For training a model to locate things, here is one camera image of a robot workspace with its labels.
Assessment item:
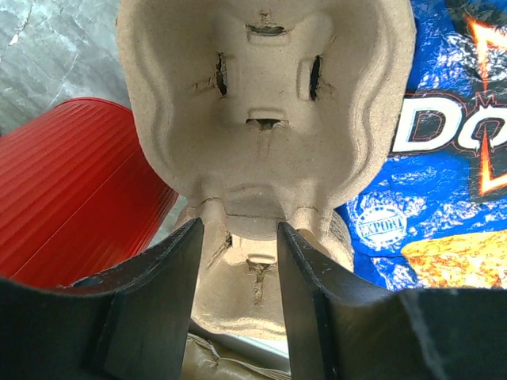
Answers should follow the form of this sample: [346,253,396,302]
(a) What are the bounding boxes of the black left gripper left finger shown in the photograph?
[1,218,204,379]

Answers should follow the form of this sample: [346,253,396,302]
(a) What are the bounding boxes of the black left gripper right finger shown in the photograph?
[277,222,506,379]

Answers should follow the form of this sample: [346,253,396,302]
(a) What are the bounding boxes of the brown pulp cup carrier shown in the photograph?
[116,1,416,340]

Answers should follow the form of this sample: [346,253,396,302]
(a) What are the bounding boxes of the brown snack bag lower shelf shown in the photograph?
[181,333,291,380]

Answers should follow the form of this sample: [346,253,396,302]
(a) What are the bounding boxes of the red ribbed plastic cup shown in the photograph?
[1,97,177,288]

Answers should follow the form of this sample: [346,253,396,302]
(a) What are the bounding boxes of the blue Doritos chip bag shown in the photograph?
[338,1,506,291]

